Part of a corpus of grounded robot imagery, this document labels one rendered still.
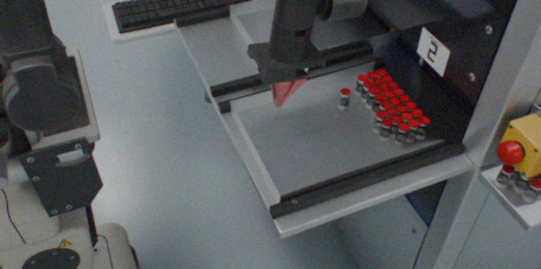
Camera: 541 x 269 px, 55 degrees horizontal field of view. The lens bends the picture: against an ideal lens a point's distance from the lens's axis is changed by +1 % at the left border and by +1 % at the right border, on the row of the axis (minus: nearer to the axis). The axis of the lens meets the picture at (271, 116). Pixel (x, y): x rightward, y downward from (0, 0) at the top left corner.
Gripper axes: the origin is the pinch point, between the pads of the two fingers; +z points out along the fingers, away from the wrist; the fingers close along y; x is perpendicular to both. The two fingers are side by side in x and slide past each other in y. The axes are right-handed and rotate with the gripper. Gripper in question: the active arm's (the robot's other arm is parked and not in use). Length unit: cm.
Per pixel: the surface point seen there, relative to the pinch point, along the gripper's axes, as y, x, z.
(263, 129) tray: 5.7, 13.2, 19.1
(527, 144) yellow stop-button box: 35.9, -18.7, 0.6
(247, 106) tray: 4.6, 19.9, 18.3
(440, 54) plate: 36.2, 5.1, -0.6
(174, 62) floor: 27, 155, 104
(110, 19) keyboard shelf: -14, 77, 30
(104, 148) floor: -16, 109, 111
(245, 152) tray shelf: 0.2, 8.8, 20.3
